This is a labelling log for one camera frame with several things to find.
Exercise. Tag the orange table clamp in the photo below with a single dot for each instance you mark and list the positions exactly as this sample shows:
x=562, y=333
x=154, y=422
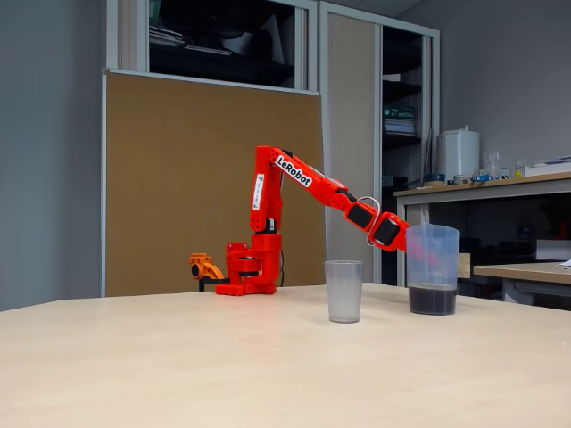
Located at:
x=207, y=269

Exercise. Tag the low desk with grey frame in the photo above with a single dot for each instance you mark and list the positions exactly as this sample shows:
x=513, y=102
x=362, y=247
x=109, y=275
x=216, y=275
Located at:
x=522, y=270

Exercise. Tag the clear drinking glass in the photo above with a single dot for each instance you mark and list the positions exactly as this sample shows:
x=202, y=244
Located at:
x=492, y=162

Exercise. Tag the green labelled box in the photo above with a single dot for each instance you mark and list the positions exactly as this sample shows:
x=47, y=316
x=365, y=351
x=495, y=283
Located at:
x=399, y=113

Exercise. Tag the grey sideboard with wooden top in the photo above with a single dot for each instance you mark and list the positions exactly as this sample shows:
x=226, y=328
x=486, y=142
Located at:
x=490, y=187

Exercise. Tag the spiral notebook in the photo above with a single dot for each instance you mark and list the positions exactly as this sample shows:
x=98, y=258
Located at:
x=207, y=50

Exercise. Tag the brown pin board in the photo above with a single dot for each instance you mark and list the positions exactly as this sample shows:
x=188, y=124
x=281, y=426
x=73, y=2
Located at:
x=169, y=178

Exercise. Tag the white folded sheet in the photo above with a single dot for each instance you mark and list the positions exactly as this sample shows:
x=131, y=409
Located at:
x=274, y=38

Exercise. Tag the white storage box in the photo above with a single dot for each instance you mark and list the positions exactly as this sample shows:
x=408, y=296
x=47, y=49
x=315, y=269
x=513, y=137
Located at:
x=553, y=249

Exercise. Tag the glass jar with yellow smiley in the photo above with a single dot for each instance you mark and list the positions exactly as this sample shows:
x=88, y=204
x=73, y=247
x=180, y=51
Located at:
x=519, y=169

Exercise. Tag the blue flat tool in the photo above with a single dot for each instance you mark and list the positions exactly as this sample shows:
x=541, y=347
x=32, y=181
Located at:
x=486, y=178

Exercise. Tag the white cylindrical appliance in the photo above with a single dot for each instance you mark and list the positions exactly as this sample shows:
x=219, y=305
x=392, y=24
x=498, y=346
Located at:
x=457, y=153

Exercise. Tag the blue tape roll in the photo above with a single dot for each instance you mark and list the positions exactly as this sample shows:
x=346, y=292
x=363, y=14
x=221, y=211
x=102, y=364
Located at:
x=435, y=179

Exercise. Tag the grey paper stack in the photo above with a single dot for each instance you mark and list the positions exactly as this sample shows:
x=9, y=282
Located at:
x=165, y=38

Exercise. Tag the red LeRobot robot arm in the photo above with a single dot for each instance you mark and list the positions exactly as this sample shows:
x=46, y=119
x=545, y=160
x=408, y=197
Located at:
x=267, y=245

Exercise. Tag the flat white box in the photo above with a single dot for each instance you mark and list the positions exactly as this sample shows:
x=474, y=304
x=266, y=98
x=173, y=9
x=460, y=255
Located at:
x=548, y=168

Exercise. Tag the white paper sheet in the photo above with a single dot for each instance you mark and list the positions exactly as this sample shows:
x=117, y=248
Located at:
x=565, y=263

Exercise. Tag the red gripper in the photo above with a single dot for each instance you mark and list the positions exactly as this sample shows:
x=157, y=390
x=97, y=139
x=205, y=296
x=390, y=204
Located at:
x=387, y=232

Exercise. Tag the grey cabinet with tambour door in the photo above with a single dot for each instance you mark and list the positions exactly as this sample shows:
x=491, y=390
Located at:
x=350, y=89

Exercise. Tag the grey cabinet with dark shelves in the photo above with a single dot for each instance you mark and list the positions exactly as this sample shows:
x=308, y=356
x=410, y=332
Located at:
x=143, y=35

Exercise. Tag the translucent plastic cup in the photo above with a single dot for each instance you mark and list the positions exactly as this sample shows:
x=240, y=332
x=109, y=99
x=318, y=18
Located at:
x=343, y=294

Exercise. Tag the large translucent plastic pitcher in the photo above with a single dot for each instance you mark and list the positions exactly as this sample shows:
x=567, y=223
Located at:
x=432, y=294

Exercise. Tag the white paper stack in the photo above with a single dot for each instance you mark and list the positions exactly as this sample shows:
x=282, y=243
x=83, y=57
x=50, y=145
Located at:
x=399, y=127

